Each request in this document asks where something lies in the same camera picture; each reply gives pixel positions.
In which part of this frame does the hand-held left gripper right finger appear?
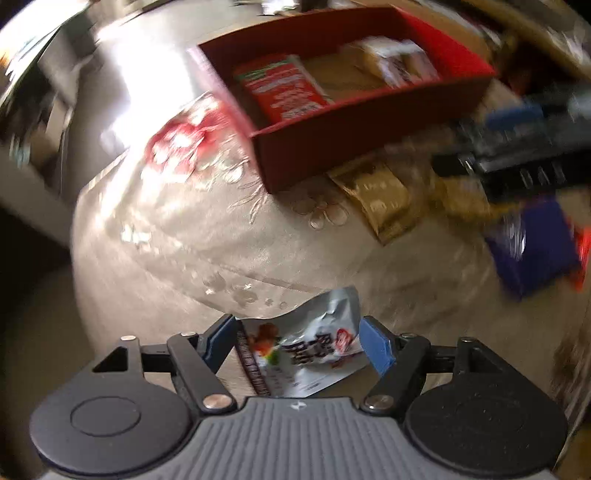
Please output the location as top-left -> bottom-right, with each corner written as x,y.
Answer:
358,316 -> 504,414

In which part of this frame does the red cardboard box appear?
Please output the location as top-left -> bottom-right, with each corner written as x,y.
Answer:
187,4 -> 499,195

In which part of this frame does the floral tablecloth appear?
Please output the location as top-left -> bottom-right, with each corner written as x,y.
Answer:
69,0 -> 591,416

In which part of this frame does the clear packet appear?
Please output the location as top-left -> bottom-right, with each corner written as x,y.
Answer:
379,39 -> 439,88

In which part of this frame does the gold snack packet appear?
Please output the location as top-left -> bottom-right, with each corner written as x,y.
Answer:
328,161 -> 414,245

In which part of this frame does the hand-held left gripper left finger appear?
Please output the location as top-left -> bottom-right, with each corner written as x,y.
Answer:
92,314 -> 238,414

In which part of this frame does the silver snack packet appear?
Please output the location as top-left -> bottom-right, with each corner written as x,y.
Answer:
235,286 -> 370,398

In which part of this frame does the wooden television cabinet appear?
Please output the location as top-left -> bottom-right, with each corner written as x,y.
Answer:
462,0 -> 591,79

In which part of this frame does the clear bag of white snacks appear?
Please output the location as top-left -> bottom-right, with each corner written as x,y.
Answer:
342,37 -> 400,86

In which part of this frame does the clear bag of yellow snacks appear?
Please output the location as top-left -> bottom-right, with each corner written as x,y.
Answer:
429,178 -> 527,259

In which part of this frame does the red and white snack packet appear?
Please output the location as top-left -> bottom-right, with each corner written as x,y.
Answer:
233,53 -> 333,125

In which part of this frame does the purple snack packet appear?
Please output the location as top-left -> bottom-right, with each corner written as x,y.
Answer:
485,196 -> 583,301

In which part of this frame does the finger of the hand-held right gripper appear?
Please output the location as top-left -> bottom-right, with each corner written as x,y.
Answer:
457,88 -> 591,151
431,141 -> 591,204

